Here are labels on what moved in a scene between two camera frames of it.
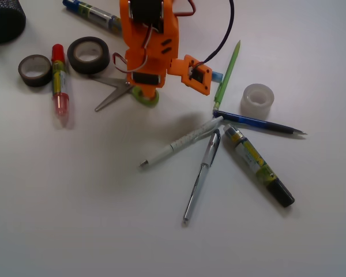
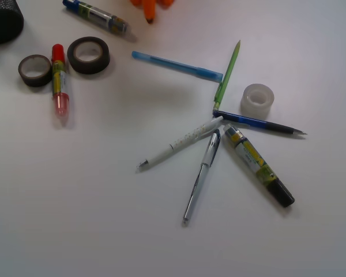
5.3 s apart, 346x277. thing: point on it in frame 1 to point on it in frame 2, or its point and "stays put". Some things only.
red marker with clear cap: [60, 99] stays put
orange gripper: [150, 28] to [153, 4]
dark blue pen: [258, 123] stays put
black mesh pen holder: [7, 21] stays put
